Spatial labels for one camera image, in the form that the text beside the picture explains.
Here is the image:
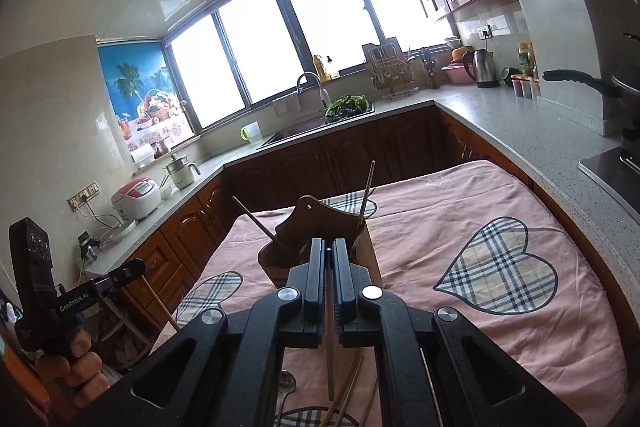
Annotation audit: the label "pink plastic basin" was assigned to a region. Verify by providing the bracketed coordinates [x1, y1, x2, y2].
[441, 61, 474, 86]

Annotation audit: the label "metal dish rack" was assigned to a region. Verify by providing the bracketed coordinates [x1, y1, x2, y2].
[366, 39, 419, 100]

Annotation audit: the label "white and red rice cooker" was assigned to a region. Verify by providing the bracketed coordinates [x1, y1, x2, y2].
[110, 176, 162, 222]

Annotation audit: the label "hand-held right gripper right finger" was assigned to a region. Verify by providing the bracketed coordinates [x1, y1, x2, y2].
[332, 237, 588, 427]

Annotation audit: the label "red patterned wooden chopstick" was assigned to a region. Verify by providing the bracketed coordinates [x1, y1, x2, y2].
[332, 353, 365, 427]

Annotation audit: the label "white cup with green handle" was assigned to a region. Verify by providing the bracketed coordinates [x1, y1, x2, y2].
[239, 121, 264, 146]

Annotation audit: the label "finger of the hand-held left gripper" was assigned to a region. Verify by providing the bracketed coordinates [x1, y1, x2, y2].
[91, 258, 147, 304]

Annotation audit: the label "white electric cooking pot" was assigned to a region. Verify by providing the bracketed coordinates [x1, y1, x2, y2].
[164, 154, 202, 190]

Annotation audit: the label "green vegetables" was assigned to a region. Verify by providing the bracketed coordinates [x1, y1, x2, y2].
[323, 94, 370, 120]

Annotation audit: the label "tropical fruit print blind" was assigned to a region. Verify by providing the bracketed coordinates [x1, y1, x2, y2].
[97, 42, 197, 154]

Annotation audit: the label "wall socket strip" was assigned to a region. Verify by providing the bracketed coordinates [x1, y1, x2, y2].
[67, 181, 100, 210]

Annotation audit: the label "small black device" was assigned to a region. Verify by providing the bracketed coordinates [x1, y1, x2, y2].
[77, 231, 99, 261]

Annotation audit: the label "gas stove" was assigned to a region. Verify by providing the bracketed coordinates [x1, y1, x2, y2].
[578, 126, 640, 208]

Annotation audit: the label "white dish cloth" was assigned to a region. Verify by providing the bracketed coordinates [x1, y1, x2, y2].
[272, 94, 303, 117]

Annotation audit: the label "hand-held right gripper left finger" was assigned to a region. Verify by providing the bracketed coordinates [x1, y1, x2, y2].
[70, 237, 328, 427]

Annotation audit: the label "large kitchen window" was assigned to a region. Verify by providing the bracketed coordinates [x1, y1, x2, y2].
[164, 0, 457, 131]

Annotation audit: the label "person's left hand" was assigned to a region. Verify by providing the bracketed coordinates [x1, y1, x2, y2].
[35, 329, 109, 414]

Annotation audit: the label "paper towel roll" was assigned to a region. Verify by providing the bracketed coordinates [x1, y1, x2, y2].
[128, 144, 156, 168]

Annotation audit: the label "wooden utensil holder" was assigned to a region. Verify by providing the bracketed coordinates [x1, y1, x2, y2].
[257, 195, 384, 294]

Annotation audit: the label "metal spoon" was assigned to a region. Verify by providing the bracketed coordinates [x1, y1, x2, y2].
[273, 370, 297, 427]

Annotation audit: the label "pink heart-print tablecloth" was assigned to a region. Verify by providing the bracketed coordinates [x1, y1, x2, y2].
[150, 159, 632, 427]

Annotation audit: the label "kitchen sink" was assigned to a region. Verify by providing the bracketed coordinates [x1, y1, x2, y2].
[257, 99, 377, 150]

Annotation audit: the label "stainless steel electric kettle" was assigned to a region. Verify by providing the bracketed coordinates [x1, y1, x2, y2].
[462, 49, 501, 89]

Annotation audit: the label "knife block with scissors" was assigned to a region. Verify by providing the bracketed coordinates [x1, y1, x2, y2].
[418, 47, 441, 89]

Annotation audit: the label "row of spice jars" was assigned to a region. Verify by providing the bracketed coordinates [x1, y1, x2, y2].
[510, 74, 542, 100]

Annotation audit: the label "chrome kitchen faucet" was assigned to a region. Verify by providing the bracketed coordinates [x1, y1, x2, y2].
[295, 72, 331, 108]

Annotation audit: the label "yellow-capped green bottle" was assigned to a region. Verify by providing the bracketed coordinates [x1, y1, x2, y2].
[517, 42, 536, 78]

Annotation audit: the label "black wok with handle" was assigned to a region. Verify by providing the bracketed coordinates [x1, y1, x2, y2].
[542, 66, 640, 102]

